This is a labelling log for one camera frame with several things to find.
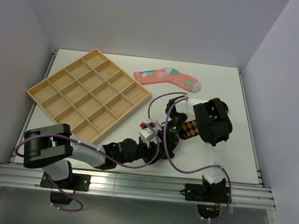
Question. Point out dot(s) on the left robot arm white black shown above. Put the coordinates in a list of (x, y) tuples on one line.
[(48, 148)]

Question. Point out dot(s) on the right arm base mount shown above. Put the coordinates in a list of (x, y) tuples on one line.
[(215, 195)]

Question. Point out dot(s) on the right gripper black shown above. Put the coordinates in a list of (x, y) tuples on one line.
[(162, 134)]

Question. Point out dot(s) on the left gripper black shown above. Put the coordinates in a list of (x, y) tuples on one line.
[(150, 153)]

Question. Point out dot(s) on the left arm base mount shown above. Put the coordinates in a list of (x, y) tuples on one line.
[(75, 182)]

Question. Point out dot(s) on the pink patterned sock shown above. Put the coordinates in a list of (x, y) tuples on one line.
[(168, 75)]

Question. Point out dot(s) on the wooden compartment tray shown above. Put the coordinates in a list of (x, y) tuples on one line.
[(92, 95)]

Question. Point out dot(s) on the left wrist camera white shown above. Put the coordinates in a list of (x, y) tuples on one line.
[(148, 134)]

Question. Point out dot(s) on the brown orange argyle sock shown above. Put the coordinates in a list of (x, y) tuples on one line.
[(191, 129)]

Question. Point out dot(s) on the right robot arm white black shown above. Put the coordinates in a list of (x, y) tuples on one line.
[(214, 171)]

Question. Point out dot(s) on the navy ankle sock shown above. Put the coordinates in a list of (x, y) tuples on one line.
[(171, 145)]

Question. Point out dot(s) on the aluminium frame rail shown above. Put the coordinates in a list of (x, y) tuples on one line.
[(136, 186)]

